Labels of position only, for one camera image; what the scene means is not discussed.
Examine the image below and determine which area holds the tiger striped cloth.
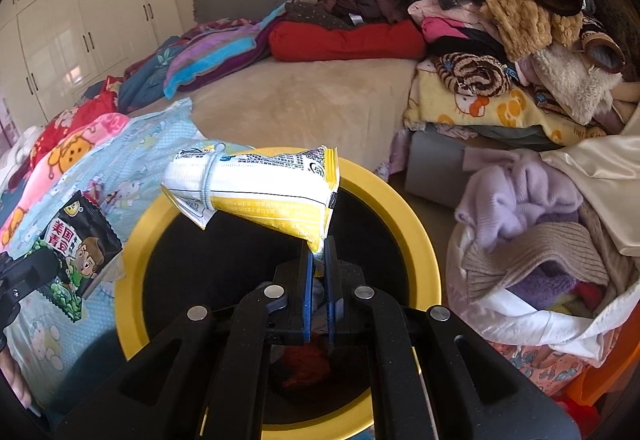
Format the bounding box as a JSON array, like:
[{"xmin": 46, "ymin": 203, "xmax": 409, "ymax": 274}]
[{"xmin": 432, "ymin": 51, "xmax": 513, "ymax": 97}]

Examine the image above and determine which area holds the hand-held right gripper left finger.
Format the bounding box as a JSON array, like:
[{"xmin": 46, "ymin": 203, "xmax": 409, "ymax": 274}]
[{"xmin": 52, "ymin": 243, "xmax": 316, "ymax": 440}]

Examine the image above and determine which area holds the beige ribbed knit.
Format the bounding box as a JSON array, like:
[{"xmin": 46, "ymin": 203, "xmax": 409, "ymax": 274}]
[{"xmin": 460, "ymin": 221, "xmax": 610, "ymax": 303}]

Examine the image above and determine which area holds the purple striped blanket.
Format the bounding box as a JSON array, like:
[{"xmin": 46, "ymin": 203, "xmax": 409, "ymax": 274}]
[{"xmin": 164, "ymin": 3, "xmax": 291, "ymax": 100}]

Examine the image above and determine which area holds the grey storage box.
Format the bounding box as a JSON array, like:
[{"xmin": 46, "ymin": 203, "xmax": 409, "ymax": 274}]
[{"xmin": 404, "ymin": 126, "xmax": 506, "ymax": 197}]

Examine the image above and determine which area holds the yellow rimmed black bin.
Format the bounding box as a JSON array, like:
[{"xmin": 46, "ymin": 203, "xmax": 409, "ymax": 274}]
[{"xmin": 114, "ymin": 146, "xmax": 442, "ymax": 432}]

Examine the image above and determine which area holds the person's left hand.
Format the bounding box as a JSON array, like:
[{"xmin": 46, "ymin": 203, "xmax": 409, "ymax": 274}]
[{"xmin": 0, "ymin": 351, "xmax": 43, "ymax": 418}]

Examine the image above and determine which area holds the white shaggy cloth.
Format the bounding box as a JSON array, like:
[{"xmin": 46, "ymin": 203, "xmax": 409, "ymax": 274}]
[{"xmin": 530, "ymin": 43, "xmax": 628, "ymax": 126}]

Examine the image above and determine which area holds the brown plush cloth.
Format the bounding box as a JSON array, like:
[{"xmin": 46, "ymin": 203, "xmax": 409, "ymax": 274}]
[{"xmin": 580, "ymin": 0, "xmax": 640, "ymax": 81}]

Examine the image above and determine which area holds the purple fuzzy cloth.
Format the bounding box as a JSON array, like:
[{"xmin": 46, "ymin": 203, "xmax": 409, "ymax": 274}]
[{"xmin": 507, "ymin": 260, "xmax": 576, "ymax": 311}]

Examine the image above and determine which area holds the blue cartoon cat blanket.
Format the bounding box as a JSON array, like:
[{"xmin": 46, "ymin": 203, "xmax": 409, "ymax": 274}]
[{"xmin": 0, "ymin": 96, "xmax": 258, "ymax": 421}]

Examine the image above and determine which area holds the white cloth bag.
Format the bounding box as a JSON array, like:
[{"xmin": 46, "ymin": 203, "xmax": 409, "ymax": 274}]
[{"xmin": 446, "ymin": 220, "xmax": 640, "ymax": 368}]

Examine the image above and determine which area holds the tan fuzzy garment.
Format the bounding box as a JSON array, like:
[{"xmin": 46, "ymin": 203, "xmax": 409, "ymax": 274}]
[{"xmin": 480, "ymin": 0, "xmax": 583, "ymax": 61}]

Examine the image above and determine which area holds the beige bed sheet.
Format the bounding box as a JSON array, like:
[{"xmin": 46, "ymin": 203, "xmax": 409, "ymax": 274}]
[{"xmin": 127, "ymin": 55, "xmax": 421, "ymax": 181}]

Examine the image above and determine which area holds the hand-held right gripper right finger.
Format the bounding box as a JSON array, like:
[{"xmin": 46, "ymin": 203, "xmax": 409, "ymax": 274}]
[{"xmin": 322, "ymin": 237, "xmax": 583, "ymax": 440}]

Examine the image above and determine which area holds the yellow cartoon blanket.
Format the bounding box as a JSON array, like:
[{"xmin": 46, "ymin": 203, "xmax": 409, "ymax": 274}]
[{"xmin": 402, "ymin": 60, "xmax": 608, "ymax": 147}]

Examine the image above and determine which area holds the green cartoon snack packet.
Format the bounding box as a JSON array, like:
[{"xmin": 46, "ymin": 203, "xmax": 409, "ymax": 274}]
[{"xmin": 36, "ymin": 190, "xmax": 125, "ymax": 325}]

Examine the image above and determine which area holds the yellow white snack packet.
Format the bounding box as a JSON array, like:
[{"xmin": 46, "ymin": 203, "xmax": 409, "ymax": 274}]
[{"xmin": 161, "ymin": 144, "xmax": 342, "ymax": 255}]

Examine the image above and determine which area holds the cream satin curtain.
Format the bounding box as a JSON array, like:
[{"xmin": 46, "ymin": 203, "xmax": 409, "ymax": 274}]
[{"xmin": 540, "ymin": 105, "xmax": 640, "ymax": 261}]

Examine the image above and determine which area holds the dark brown dotted cloth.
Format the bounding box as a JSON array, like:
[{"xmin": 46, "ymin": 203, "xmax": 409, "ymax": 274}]
[{"xmin": 285, "ymin": 0, "xmax": 408, "ymax": 28}]

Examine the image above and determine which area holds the blue floral quilt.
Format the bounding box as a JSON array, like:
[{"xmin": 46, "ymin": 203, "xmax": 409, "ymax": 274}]
[{"xmin": 82, "ymin": 35, "xmax": 183, "ymax": 115}]

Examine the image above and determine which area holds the pink cartoon cloth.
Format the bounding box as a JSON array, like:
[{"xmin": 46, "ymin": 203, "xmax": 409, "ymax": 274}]
[{"xmin": 487, "ymin": 337, "xmax": 593, "ymax": 396}]

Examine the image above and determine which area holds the red cushion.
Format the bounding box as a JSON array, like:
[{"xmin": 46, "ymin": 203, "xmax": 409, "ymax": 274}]
[{"xmin": 269, "ymin": 19, "xmax": 427, "ymax": 63}]

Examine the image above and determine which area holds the red wrapper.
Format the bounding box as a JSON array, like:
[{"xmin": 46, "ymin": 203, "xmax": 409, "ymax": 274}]
[{"xmin": 280, "ymin": 339, "xmax": 335, "ymax": 390}]

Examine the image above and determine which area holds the red floral quilt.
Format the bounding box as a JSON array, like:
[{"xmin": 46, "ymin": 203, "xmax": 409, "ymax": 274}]
[{"xmin": 35, "ymin": 76, "xmax": 125, "ymax": 156}]

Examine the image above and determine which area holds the orange plastic object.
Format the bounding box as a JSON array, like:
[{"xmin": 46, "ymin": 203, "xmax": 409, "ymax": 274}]
[{"xmin": 562, "ymin": 340, "xmax": 636, "ymax": 408}]

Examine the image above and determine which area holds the maroon patterned blanket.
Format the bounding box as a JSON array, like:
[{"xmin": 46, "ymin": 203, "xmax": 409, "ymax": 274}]
[{"xmin": 180, "ymin": 18, "xmax": 256, "ymax": 41}]

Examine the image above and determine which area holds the pink cartoon bear blanket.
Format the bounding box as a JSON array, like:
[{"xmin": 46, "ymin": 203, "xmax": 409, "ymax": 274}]
[{"xmin": 0, "ymin": 113, "xmax": 132, "ymax": 246}]

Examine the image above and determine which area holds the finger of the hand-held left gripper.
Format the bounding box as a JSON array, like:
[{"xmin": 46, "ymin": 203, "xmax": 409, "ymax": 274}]
[{"xmin": 17, "ymin": 249, "xmax": 62, "ymax": 283}]

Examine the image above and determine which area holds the pink garment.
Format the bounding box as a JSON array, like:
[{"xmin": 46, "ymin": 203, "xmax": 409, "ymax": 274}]
[{"xmin": 407, "ymin": 0, "xmax": 501, "ymax": 41}]

